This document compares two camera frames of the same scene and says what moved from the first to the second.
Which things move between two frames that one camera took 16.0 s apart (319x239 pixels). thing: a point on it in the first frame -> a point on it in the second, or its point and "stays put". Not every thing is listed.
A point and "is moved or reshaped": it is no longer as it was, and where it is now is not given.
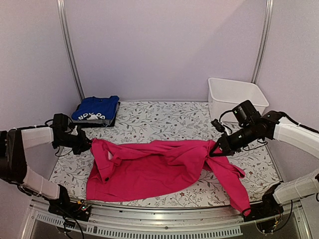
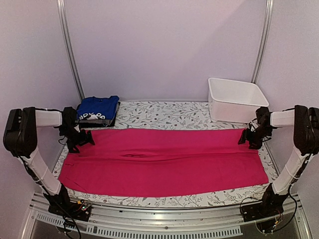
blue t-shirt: x=95 y=107 stays put
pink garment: x=133 y=170 is moved or reshaped
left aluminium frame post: x=61 y=4 stays put
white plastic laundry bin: x=226 y=94 stays put
